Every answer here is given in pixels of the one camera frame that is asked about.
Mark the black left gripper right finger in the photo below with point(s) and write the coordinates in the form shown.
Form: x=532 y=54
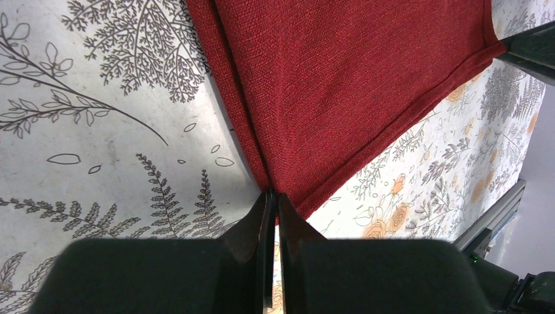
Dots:
x=323 y=275

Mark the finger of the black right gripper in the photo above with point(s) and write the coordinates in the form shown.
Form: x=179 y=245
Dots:
x=532 y=51

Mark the floral patterned tablecloth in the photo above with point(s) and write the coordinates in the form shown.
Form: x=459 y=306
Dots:
x=111 y=126

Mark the right aluminium frame post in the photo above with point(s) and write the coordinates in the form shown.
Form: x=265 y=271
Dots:
x=476 y=239

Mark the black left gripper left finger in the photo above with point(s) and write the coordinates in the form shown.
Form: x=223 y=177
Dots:
x=228 y=274

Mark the red cloth napkin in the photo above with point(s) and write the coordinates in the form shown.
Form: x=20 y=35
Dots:
x=315 y=90

